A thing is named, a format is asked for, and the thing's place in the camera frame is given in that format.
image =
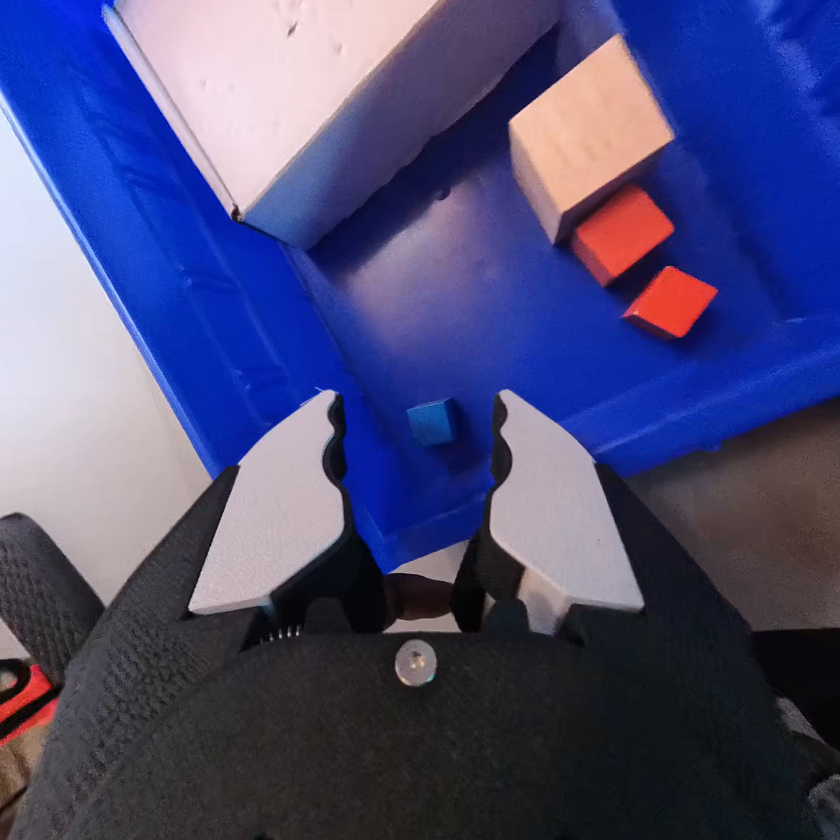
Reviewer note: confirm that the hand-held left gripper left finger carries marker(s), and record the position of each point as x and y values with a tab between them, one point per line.
275	525

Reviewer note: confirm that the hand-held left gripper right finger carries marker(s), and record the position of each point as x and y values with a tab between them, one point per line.
558	518

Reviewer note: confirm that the small blue cube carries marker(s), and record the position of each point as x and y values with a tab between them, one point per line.
430	423

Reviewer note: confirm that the blue plastic bin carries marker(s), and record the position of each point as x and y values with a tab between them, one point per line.
459	315

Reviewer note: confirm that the red and black object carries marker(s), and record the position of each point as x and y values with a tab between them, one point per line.
26	699

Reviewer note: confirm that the red wooden block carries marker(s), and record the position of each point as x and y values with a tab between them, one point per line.
620	233
673	298

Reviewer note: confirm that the pale wooden block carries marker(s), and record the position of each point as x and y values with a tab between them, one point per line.
584	131

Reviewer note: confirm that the white cardboard box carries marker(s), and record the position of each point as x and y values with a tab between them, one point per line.
282	85

